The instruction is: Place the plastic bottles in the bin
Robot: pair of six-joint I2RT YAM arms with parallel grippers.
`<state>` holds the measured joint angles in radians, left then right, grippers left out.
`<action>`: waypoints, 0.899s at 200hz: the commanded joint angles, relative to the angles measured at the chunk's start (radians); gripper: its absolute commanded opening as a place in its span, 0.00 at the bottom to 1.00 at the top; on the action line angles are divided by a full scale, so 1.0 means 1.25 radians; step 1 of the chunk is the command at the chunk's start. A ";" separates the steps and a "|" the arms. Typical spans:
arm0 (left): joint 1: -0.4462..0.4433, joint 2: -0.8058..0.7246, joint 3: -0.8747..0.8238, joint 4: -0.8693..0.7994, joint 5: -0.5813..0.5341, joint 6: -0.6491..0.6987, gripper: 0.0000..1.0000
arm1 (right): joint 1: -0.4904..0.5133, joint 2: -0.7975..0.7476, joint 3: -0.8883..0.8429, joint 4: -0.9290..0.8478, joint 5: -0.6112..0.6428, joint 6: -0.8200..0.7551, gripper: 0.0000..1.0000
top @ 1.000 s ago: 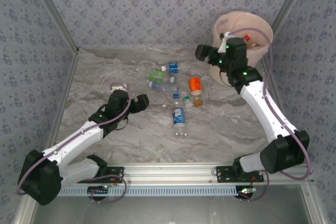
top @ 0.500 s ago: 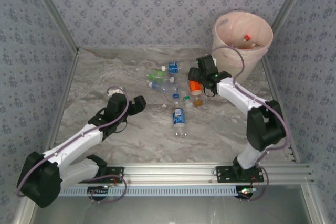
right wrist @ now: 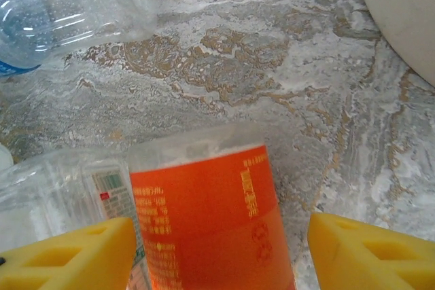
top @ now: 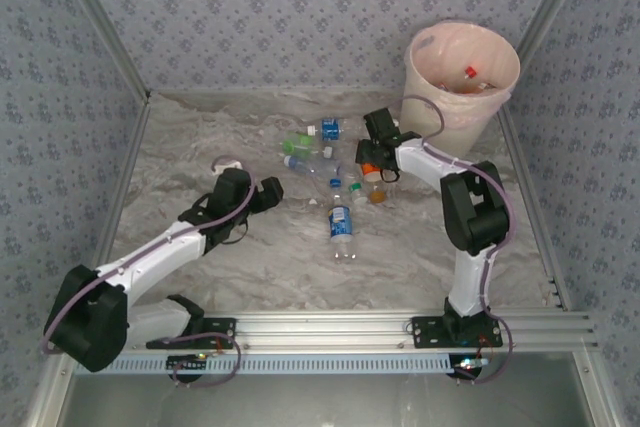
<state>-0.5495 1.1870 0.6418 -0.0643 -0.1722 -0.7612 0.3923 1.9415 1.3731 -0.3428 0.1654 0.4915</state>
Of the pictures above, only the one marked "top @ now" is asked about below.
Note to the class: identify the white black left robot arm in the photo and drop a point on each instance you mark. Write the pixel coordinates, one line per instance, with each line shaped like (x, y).
(150, 257)

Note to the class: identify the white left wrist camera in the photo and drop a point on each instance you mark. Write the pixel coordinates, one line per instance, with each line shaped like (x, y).
(227, 164)

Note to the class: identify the black frame bracket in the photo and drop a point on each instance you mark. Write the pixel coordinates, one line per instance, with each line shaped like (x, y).
(555, 292)

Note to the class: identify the white ribbed plastic bin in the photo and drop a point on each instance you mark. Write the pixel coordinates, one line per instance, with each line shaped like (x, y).
(435, 114)

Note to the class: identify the small bottle with orange liquid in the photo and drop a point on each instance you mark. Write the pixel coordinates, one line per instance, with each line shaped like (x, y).
(376, 196)

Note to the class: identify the small bottle with green cap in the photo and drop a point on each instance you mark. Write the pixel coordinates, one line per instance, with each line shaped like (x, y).
(356, 188)

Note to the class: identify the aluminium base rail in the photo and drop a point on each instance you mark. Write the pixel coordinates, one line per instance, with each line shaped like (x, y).
(320, 329)

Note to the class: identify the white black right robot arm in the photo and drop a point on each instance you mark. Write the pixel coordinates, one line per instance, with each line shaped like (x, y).
(467, 282)

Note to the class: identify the small orange and white bottle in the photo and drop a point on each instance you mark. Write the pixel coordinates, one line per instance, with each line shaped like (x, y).
(371, 171)

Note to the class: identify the clear bottle with blue cap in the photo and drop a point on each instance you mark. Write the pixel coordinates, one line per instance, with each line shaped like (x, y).
(310, 166)

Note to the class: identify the green label clear plastic bottle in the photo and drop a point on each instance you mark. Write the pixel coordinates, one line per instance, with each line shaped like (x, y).
(300, 141)

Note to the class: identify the pink plastic bin liner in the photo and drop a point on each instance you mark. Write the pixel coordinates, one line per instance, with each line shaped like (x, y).
(450, 57)

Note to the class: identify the blue label clear plastic bottle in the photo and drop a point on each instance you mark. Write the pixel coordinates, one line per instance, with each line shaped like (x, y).
(330, 128)
(341, 222)

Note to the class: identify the small black circuit board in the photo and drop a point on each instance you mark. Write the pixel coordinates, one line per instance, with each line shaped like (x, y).
(187, 363)
(470, 366)

